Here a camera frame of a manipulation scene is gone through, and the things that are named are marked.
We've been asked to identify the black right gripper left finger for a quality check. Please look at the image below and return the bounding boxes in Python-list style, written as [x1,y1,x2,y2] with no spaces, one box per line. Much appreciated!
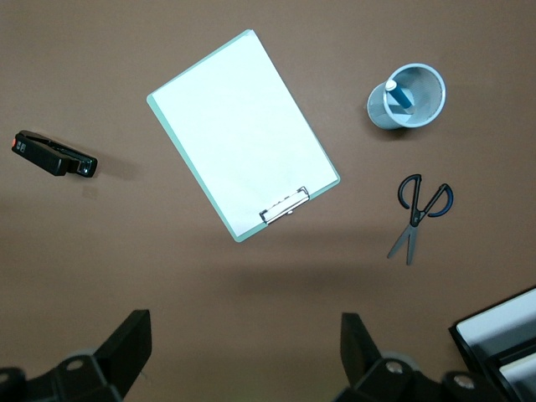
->
[0,309,152,402]

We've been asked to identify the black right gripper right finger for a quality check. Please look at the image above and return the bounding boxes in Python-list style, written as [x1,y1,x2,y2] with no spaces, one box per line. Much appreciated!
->
[334,312,510,402]

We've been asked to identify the blue marker white end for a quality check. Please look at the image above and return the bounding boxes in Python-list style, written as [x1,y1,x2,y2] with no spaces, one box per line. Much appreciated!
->
[384,80,415,111]

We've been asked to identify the black stacked letter tray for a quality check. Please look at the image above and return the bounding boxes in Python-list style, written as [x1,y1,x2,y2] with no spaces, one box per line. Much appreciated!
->
[447,286,536,402]

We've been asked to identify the white paper stack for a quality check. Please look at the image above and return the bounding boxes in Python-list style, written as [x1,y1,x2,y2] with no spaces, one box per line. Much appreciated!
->
[456,288,536,358]
[499,358,536,402]

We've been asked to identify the mint green clipboard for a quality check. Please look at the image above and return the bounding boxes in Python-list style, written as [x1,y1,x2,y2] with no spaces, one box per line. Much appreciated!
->
[146,28,342,244]

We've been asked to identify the black stapler red end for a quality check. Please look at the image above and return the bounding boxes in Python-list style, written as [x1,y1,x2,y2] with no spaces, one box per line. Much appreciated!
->
[11,130,99,180]

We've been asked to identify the blue mesh pen cup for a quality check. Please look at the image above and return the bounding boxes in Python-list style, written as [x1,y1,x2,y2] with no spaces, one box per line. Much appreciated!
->
[366,63,448,131]

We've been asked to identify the white paper sheet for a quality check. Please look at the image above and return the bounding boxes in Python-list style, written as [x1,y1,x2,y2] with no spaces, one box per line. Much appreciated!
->
[150,31,339,238]

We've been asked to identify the black handled scissors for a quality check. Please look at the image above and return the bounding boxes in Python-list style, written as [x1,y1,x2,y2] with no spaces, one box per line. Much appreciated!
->
[385,173,455,266]

